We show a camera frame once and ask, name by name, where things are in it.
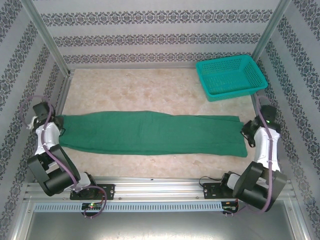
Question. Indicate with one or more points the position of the teal plastic basket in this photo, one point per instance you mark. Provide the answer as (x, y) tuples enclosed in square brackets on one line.
[(230, 77)]

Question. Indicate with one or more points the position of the green long pants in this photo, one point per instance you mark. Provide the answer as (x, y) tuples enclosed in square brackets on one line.
[(150, 132)]

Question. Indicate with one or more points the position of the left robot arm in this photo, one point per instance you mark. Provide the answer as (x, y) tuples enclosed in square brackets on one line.
[(52, 137)]

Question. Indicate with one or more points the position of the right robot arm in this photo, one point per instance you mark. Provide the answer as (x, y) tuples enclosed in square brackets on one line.
[(261, 147)]

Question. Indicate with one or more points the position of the small circuit board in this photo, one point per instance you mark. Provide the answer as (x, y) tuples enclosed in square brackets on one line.
[(228, 205), (92, 206)]

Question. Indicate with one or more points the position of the brushed metal sheet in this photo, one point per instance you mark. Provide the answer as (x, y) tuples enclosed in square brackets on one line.
[(160, 225)]

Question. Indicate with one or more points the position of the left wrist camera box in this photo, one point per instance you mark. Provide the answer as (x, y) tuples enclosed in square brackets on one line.
[(30, 124)]

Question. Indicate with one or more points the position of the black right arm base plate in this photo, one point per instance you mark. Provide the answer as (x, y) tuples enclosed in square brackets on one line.
[(208, 191)]

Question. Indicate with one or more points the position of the aluminium frame post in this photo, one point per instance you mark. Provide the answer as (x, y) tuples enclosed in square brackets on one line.
[(272, 27), (45, 31)]

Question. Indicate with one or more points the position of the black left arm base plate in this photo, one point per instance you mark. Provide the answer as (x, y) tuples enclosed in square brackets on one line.
[(110, 191)]

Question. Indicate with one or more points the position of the aluminium back rail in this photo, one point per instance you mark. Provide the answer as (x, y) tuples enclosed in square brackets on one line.
[(130, 67)]

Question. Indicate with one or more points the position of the aluminium mounting rail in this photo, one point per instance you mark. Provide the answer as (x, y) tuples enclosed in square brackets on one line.
[(160, 190)]

